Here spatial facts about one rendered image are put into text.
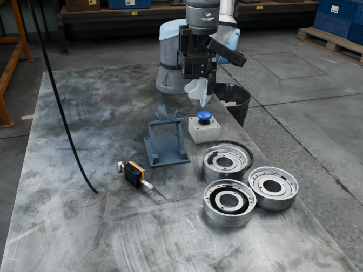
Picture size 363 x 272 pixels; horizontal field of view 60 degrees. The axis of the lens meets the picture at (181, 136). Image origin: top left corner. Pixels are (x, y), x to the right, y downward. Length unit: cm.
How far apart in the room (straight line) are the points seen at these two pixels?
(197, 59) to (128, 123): 32
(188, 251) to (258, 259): 13
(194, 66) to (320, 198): 142
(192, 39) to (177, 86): 39
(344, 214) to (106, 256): 155
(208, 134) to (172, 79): 32
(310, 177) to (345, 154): 40
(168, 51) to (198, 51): 33
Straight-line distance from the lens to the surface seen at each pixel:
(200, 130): 84
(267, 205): 68
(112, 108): 105
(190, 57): 74
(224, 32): 105
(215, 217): 63
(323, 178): 217
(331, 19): 476
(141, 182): 71
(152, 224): 65
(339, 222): 192
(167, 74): 111
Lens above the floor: 130
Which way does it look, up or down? 34 degrees down
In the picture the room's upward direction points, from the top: 1 degrees clockwise
